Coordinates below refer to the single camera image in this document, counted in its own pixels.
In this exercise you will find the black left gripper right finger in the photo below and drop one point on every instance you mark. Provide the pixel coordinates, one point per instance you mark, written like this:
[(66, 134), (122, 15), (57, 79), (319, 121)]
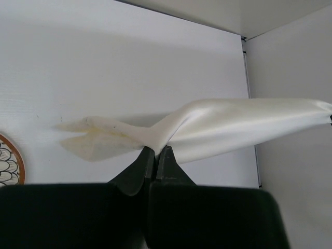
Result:
[(168, 170)]

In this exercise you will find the cream cloth placemat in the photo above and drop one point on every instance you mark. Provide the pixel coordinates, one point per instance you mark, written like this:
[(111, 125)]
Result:
[(198, 130)]

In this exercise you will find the floral patterned ceramic plate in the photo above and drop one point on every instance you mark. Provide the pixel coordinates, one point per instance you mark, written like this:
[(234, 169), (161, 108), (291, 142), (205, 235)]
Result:
[(12, 163)]

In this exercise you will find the aluminium right side rail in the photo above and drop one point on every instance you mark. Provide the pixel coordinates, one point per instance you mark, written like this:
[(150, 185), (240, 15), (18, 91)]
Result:
[(243, 42)]

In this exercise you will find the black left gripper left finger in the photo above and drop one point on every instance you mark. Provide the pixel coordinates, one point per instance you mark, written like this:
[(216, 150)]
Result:
[(131, 180)]

